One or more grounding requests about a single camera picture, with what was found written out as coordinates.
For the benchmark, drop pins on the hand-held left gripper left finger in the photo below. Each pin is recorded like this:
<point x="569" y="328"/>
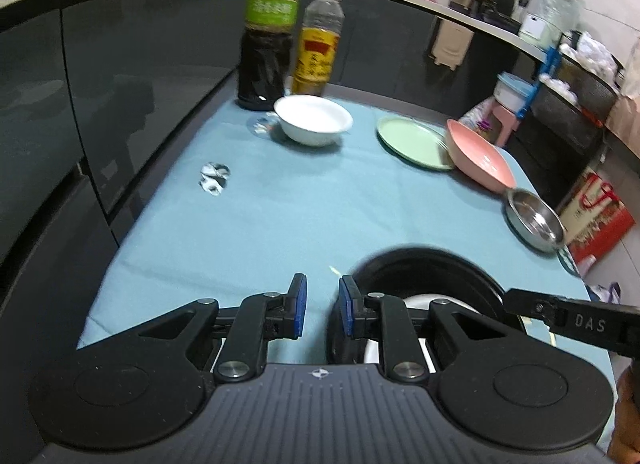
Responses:
<point x="300" y="305"/>

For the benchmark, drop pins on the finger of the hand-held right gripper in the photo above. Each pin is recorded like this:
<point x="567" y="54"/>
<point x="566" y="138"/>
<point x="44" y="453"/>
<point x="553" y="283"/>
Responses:
<point x="575" y="321"/>

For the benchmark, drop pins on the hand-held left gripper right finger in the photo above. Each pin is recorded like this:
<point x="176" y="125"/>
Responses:
<point x="346" y="308"/>

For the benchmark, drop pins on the stainless steel bowl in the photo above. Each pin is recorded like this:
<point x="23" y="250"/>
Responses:
<point x="535" y="221"/>

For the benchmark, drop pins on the green plate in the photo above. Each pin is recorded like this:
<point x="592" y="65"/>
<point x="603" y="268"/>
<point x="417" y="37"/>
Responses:
<point x="410" y="143"/>

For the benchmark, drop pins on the pink bowl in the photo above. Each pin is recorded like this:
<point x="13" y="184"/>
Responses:
<point x="477" y="162"/>

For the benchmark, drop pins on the white bowl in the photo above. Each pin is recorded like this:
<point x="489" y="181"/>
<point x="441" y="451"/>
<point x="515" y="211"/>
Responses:
<point x="312" y="117"/>

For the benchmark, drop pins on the person's right hand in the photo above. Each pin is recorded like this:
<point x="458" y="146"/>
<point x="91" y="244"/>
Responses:
<point x="629" y="414"/>

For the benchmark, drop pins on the red gift bag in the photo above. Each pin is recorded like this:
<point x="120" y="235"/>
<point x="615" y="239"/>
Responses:
<point x="595" y="224"/>

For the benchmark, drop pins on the blue tablecloth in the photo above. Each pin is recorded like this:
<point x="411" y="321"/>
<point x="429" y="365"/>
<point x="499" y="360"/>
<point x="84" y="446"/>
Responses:
<point x="300" y="204"/>

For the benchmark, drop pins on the black side cabinet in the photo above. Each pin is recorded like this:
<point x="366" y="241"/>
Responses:
<point x="560" y="144"/>

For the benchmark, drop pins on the pink plastic stool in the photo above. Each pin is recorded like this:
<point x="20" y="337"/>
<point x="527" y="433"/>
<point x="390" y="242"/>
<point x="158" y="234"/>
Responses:
<point x="502" y="124"/>

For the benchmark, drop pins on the brown paper bag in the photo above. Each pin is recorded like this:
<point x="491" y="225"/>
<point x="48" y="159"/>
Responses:
<point x="625" y="117"/>

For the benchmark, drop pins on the white container with blue lid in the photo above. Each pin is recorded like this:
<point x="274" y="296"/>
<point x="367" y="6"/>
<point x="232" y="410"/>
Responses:
<point x="510" y="92"/>

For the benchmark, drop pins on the dark soy sauce bottle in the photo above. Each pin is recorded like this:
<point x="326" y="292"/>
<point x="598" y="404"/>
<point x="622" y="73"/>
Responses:
<point x="265" y="59"/>

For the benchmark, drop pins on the yellow label oil bottle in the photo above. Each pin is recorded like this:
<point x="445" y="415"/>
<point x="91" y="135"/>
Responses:
<point x="317" y="49"/>

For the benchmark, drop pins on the white plastic bag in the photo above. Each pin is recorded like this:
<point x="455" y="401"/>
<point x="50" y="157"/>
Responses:
<point x="592" y="52"/>

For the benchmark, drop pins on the beige cutting board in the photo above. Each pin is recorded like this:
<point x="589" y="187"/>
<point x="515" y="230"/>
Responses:
<point x="452" y="44"/>

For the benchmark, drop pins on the dark kitchen counter cabinet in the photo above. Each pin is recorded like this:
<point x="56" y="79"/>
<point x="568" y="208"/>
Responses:
<point x="125" y="69"/>

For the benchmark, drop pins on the clear water jar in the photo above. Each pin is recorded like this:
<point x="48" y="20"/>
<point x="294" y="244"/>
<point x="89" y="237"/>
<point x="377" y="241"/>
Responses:
<point x="552" y="9"/>

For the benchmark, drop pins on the black kitchen appliance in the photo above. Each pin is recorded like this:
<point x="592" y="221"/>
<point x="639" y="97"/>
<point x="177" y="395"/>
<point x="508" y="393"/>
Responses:
<point x="500" y="7"/>

